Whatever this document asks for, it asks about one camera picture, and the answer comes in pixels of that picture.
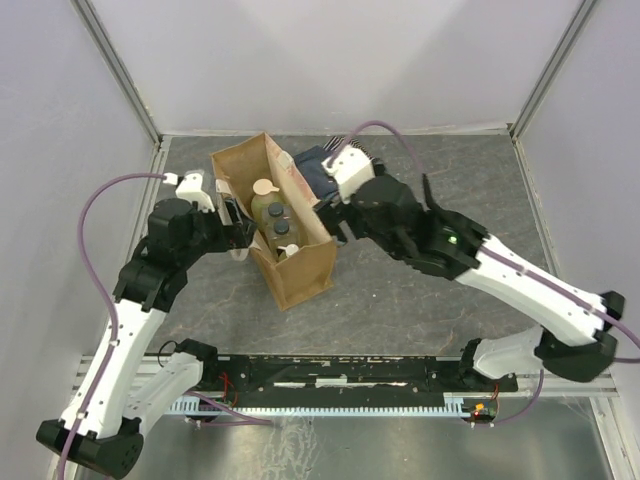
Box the green bottle with pump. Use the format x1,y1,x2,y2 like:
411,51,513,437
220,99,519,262
250,178,283,227

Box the yellow bottle white cap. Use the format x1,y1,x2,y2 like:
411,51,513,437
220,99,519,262
277,243,300,261

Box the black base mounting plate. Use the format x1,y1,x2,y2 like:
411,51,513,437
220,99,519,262
195,354,517,410

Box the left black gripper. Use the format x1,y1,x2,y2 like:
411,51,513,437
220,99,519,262
178,195,258,268

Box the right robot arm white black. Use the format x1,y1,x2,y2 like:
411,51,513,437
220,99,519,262
314,175,624,391

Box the dark blue folded cloth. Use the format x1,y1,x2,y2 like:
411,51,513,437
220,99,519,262
293,145,338,200

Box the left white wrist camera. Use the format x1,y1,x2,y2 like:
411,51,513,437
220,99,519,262
162,170,216,212

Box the white slotted cable duct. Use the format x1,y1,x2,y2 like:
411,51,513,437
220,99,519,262
149,394,496,417

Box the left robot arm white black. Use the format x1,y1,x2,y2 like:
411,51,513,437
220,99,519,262
36,197,256,479

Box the purple cable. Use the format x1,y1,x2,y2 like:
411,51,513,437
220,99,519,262
54,172,274,480
327,119,640,429

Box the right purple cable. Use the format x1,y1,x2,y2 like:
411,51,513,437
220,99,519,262
327,119,640,429

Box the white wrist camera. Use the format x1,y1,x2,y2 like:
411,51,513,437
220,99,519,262
322,145,375,204
162,170,216,212

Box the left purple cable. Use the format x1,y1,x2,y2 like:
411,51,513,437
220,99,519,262
54,172,274,480

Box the brown canvas bag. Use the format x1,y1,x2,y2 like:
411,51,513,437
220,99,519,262
211,133,337,311

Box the clear bottle yellow label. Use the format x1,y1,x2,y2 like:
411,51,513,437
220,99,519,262
261,202,293,226

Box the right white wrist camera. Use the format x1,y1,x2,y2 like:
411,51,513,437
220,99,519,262
322,145,375,204

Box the striped folded cloth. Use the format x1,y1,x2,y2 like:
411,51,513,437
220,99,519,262
322,135,374,161

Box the clear bottle black label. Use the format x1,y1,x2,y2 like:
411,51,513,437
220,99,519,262
266,218,302,251

